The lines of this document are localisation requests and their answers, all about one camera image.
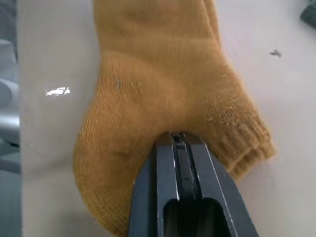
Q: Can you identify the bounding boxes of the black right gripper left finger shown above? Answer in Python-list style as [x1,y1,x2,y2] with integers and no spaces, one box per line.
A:
[127,132,192,237]

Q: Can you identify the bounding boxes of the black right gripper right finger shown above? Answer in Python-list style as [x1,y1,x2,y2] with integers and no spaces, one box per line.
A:
[176,133,260,237]

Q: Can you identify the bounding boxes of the mustard yellow cloth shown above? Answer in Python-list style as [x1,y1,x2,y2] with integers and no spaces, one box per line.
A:
[73,0,277,237]

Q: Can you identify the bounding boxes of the silver rounded robot leg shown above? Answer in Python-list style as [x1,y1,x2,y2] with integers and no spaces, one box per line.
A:
[0,39,21,128]

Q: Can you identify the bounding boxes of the dark grey-green sock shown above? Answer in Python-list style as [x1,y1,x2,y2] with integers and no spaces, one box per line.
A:
[300,0,316,25]

